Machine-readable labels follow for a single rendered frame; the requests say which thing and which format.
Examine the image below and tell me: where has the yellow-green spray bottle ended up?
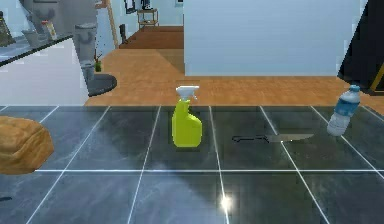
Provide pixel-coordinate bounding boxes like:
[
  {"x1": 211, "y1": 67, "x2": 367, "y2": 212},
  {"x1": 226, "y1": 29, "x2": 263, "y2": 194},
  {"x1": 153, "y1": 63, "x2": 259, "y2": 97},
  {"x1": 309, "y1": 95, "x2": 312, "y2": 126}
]
[{"x1": 171, "y1": 85, "x2": 203, "y2": 149}]

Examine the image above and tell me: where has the clear blue-label water bottle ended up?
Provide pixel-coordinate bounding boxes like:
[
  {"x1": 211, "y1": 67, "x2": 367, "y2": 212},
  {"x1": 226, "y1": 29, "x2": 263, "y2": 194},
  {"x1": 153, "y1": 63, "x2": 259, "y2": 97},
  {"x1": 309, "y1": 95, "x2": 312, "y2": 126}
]
[{"x1": 326, "y1": 84, "x2": 362, "y2": 137}]

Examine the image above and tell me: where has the orange-capped bottle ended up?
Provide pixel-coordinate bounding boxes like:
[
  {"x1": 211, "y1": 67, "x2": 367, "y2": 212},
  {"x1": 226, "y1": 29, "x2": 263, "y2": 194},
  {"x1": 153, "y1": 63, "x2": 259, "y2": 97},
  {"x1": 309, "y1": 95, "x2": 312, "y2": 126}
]
[{"x1": 41, "y1": 20, "x2": 58, "y2": 41}]

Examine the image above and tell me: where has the wooden shelf table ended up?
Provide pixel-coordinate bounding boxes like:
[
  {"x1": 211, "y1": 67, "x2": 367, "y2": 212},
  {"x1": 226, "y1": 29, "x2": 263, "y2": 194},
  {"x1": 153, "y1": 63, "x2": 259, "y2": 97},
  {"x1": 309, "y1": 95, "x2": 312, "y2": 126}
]
[{"x1": 137, "y1": 8, "x2": 160, "y2": 29}]

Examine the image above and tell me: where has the small green potted plant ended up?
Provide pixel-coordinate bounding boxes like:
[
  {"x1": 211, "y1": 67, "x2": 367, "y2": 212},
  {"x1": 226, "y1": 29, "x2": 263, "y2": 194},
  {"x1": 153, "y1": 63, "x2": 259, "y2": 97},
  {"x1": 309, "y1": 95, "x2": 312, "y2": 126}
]
[{"x1": 94, "y1": 53, "x2": 103, "y2": 73}]

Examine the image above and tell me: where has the grey round-base stool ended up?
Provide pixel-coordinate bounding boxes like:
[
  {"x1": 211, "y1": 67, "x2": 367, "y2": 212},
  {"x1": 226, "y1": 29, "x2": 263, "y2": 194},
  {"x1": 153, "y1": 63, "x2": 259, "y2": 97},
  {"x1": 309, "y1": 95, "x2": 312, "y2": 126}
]
[{"x1": 73, "y1": 22, "x2": 118, "y2": 98}]

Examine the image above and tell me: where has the wooden leaning pole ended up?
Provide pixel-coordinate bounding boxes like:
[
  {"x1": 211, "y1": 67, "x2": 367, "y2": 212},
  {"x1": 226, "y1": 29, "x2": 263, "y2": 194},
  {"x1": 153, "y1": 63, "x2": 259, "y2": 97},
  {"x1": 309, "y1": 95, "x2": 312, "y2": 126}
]
[{"x1": 95, "y1": 0, "x2": 120, "y2": 50}]

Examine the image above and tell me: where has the brown bread loaf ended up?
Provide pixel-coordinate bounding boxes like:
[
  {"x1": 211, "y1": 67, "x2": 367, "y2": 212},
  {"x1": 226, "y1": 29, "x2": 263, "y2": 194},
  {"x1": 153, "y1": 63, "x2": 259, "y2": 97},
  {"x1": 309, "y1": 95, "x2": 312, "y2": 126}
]
[{"x1": 0, "y1": 115, "x2": 55, "y2": 176}]

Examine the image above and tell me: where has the black cabinet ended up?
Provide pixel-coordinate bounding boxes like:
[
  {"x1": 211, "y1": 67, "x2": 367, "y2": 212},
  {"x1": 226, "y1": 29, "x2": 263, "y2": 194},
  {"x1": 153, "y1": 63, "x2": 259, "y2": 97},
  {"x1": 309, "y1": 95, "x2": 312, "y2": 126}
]
[{"x1": 337, "y1": 0, "x2": 384, "y2": 96}]

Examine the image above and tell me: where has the black-handled kitchen knife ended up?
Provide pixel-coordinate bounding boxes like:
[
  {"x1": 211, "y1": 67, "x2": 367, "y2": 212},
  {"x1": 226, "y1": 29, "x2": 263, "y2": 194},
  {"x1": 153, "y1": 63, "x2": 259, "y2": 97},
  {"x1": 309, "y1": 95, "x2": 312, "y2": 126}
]
[{"x1": 231, "y1": 133, "x2": 315, "y2": 144}]

